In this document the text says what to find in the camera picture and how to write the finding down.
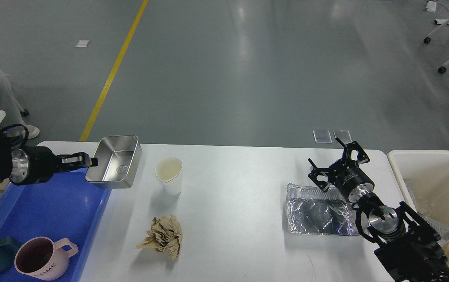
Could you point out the crumpled brown paper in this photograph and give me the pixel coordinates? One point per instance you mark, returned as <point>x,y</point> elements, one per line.
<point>165,236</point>

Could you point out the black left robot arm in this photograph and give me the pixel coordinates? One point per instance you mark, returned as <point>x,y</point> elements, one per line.
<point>11,137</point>

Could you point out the foil container in bin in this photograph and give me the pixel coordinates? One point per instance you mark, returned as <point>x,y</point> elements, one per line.
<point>440,228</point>

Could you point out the pink ceramic mug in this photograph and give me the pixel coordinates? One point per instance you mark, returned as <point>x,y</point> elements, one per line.
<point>45,259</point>

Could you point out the clear floor plate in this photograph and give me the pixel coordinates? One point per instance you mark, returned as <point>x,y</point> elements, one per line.
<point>343,135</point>
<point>322,136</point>

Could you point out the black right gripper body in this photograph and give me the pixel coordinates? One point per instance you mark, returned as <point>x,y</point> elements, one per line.
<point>350,180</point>

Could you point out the aluminium foil container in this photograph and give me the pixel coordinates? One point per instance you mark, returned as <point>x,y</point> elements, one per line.
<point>311,211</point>

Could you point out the stainless steel rectangular tray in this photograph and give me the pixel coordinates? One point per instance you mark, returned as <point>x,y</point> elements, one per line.
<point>118,160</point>

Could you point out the clear floor plate left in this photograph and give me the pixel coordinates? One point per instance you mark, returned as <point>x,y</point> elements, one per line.
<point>322,136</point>

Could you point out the clear floor plate right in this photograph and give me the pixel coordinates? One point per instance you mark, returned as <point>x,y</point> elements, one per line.
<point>343,135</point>

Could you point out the white paper cup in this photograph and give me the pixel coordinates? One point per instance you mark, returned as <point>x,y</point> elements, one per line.
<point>168,171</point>

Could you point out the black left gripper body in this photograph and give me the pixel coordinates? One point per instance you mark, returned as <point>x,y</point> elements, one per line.
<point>36,164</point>

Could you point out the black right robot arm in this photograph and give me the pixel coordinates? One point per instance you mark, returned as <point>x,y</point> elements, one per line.
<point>408,246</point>

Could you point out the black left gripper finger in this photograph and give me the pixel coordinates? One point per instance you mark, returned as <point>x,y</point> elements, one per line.
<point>77,160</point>

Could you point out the beige plastic bin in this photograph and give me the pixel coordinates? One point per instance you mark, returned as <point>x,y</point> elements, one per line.
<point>423,177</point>

